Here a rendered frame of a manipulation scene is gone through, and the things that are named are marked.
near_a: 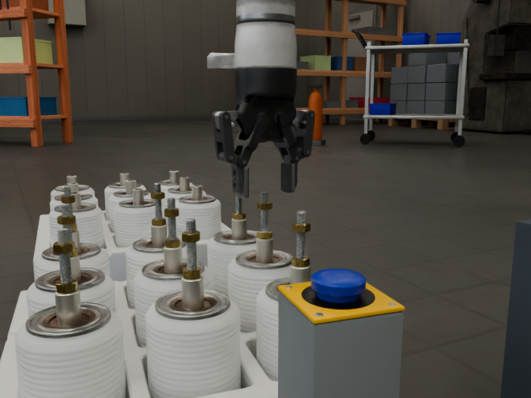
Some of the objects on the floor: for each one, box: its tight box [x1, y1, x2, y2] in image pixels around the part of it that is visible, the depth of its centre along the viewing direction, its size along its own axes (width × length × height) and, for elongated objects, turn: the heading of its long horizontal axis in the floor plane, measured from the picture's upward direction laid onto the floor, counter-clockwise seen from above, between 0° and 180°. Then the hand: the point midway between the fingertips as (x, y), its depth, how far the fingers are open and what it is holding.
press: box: [461, 0, 531, 134], centre depth 690 cm, size 121×104×231 cm
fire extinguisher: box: [308, 84, 326, 146], centre depth 516 cm, size 25×25×58 cm
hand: (265, 184), depth 67 cm, fingers open, 6 cm apart
